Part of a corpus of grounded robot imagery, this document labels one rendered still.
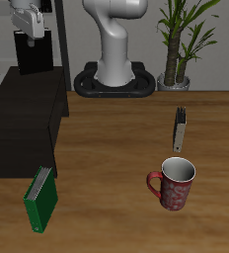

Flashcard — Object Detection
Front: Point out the red patterned mug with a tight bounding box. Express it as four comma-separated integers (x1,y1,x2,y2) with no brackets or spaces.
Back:
146,156,197,212

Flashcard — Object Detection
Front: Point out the black book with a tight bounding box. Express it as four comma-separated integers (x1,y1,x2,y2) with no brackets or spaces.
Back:
14,28,54,76

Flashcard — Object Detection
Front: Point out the grey book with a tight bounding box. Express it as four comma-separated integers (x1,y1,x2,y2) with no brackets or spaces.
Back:
172,106,188,153

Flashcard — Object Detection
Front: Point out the dark vertical post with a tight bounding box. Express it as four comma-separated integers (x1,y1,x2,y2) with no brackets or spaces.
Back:
54,0,72,92

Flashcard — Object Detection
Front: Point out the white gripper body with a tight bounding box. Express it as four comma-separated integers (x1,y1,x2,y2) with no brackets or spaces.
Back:
10,7,45,40

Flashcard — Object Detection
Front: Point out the green book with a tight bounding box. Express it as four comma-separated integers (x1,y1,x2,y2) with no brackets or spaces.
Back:
23,165,59,234

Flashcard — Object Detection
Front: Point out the green pot plant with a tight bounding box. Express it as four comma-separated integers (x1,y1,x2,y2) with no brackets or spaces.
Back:
155,0,221,93

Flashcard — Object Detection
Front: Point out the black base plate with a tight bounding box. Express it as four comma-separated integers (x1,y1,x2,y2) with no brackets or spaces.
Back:
73,60,157,99

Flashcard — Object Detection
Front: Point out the dark brown wooden cabinet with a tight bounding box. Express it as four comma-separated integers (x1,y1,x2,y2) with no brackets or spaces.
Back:
0,65,70,180

